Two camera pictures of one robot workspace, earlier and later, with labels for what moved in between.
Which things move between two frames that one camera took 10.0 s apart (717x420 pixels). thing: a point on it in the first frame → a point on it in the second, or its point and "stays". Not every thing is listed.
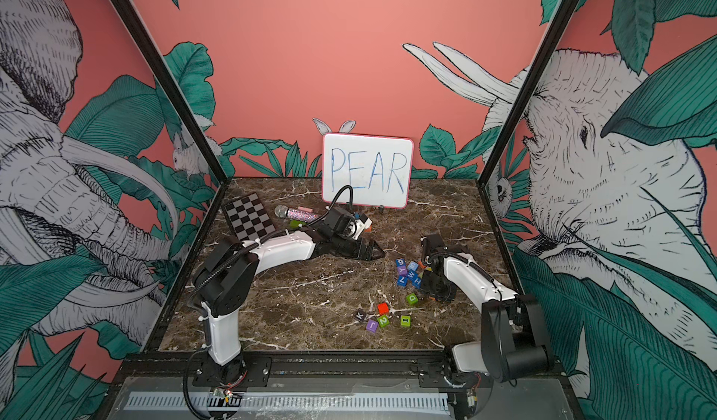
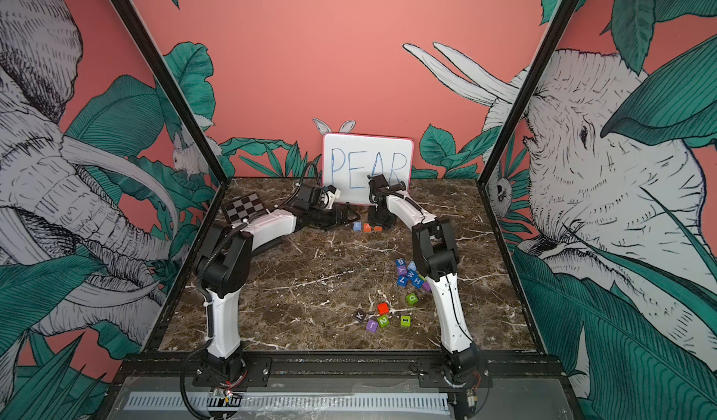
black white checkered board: [249, 217] stays
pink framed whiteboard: [379, 169] stays
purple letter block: [372, 325] stays
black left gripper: [368, 255] → [337, 221]
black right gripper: [445, 296] → [372, 220]
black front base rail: [258, 371] stays
